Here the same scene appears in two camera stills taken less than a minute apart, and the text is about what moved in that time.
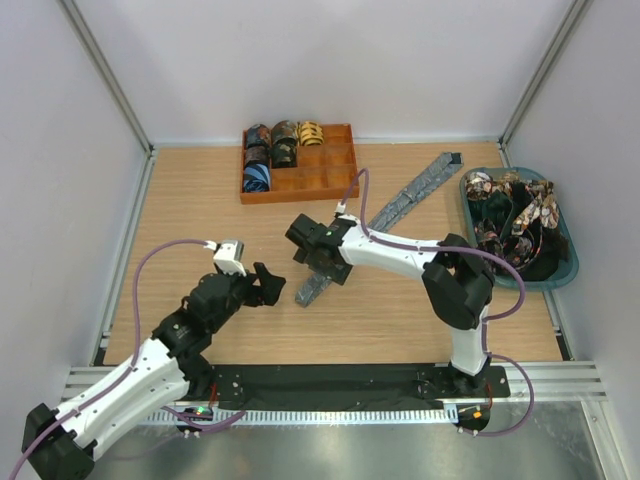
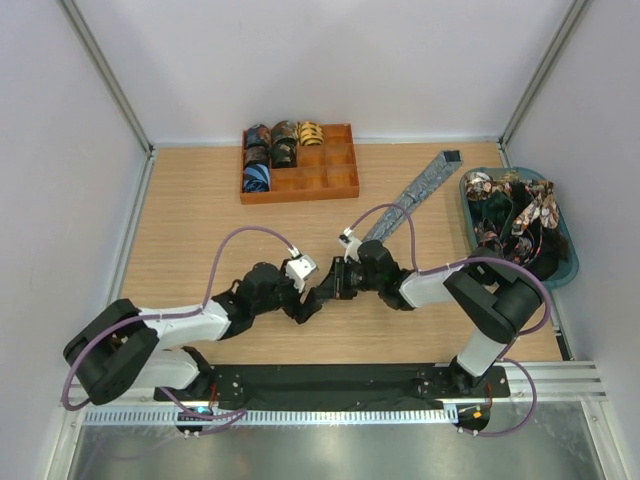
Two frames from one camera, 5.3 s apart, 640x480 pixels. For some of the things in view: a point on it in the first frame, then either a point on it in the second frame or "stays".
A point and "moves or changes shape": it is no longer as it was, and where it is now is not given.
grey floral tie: [314, 280] moves or changes shape
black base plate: [352, 384] stays
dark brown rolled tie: [256, 153] stays
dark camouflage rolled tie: [284, 152] stays
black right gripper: [336, 273] to [340, 267]
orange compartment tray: [323, 173] stays
